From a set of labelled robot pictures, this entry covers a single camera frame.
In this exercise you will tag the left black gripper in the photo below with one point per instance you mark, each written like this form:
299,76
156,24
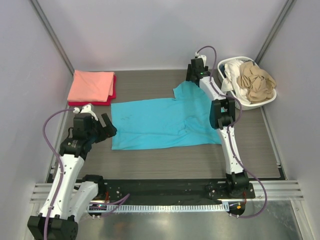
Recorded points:
109,131

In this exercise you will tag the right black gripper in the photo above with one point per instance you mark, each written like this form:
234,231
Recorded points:
188,73

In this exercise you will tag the turquoise t shirt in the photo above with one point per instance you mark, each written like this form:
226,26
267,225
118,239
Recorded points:
162,123

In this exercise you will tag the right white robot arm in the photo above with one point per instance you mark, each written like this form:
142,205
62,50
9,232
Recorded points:
222,117

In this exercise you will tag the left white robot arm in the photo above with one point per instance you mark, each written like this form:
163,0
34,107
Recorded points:
58,219

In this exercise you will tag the folded red t shirt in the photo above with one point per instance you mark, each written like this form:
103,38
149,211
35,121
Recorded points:
97,103

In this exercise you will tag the white t shirt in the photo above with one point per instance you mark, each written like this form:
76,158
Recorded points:
232,72

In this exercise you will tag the white laundry basket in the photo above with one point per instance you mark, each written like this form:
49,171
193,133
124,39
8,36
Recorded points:
221,76

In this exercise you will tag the folded salmon pink t shirt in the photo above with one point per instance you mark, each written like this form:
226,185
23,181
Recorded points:
91,86

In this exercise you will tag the beige t shirt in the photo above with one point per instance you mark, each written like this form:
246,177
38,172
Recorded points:
258,83

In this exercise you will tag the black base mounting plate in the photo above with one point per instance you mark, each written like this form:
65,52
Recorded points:
175,192

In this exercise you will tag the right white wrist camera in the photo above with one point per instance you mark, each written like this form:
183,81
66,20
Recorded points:
197,55

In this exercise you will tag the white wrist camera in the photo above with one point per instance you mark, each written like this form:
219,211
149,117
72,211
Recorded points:
197,55
88,108

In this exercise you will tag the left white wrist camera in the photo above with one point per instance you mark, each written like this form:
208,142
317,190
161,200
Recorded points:
88,108

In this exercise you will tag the white slotted cable duct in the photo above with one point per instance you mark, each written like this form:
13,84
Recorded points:
123,209

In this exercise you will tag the left aluminium frame post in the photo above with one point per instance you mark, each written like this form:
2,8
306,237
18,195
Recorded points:
51,33

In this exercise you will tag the aluminium frame post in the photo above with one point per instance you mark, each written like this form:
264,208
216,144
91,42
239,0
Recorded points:
51,33
279,21

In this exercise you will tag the right aluminium frame post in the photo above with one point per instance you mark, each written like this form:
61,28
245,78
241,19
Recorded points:
279,21

